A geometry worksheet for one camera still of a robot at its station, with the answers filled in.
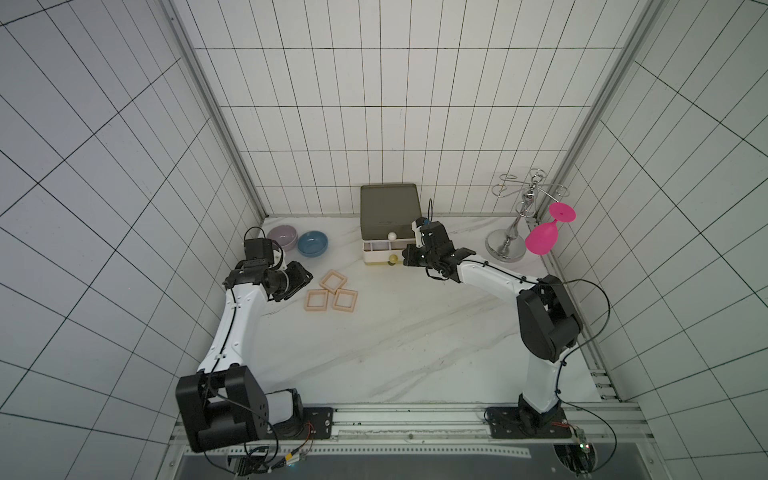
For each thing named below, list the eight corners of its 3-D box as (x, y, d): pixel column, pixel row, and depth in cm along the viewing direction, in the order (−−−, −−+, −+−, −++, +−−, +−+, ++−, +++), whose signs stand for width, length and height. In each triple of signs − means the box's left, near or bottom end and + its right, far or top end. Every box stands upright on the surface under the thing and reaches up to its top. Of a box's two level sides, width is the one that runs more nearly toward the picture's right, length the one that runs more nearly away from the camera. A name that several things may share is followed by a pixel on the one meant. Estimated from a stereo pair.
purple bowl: (272, 241, 115) (266, 230, 110) (286, 231, 119) (282, 219, 113) (291, 258, 110) (287, 246, 105) (306, 246, 114) (302, 235, 108)
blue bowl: (298, 257, 109) (295, 249, 105) (302, 239, 114) (299, 231, 111) (326, 257, 109) (323, 249, 105) (329, 239, 115) (327, 231, 111)
